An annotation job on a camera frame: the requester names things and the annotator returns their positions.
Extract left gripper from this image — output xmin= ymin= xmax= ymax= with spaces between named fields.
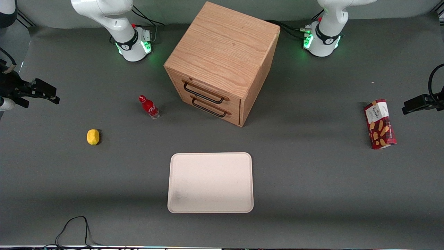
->
xmin=402 ymin=93 xmax=444 ymax=115

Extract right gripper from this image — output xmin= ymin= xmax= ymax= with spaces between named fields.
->
xmin=0 ymin=69 xmax=60 ymax=108

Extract red coke bottle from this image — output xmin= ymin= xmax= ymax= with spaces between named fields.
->
xmin=138 ymin=95 xmax=161 ymax=119

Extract beige plastic tray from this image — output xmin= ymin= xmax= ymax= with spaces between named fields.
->
xmin=167 ymin=152 xmax=254 ymax=214

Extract red shortbread cookie box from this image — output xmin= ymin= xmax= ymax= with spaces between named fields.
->
xmin=364 ymin=99 xmax=397 ymax=150

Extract yellow lemon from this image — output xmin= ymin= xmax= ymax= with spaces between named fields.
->
xmin=86 ymin=129 xmax=100 ymax=146

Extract dark grey table cover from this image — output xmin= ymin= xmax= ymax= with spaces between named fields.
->
xmin=0 ymin=14 xmax=444 ymax=248

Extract wooden drawer front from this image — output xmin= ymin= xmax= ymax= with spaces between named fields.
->
xmin=169 ymin=70 xmax=241 ymax=113
xmin=176 ymin=90 xmax=241 ymax=125

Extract wooden drawer cabinet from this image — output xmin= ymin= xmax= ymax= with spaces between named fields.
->
xmin=164 ymin=1 xmax=281 ymax=127

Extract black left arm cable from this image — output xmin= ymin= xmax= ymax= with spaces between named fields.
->
xmin=428 ymin=64 xmax=444 ymax=103

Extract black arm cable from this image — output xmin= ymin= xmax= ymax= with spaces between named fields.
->
xmin=428 ymin=64 xmax=444 ymax=103
xmin=0 ymin=47 xmax=17 ymax=74

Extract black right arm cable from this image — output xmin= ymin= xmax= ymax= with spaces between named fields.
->
xmin=0 ymin=47 xmax=17 ymax=74

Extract black right base cables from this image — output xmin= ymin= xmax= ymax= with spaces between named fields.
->
xmin=131 ymin=5 xmax=165 ymax=44

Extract black base cables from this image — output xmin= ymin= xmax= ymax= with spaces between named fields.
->
xmin=131 ymin=5 xmax=165 ymax=44
xmin=265 ymin=19 xmax=313 ymax=39

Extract thin black looped cable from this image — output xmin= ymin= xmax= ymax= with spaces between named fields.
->
xmin=55 ymin=216 xmax=104 ymax=249

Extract black left base cables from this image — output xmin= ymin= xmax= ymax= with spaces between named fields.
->
xmin=265 ymin=19 xmax=313 ymax=39

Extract black metal drawer handle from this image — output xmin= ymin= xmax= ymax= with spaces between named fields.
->
xmin=182 ymin=79 xmax=230 ymax=105
xmin=190 ymin=95 xmax=232 ymax=118

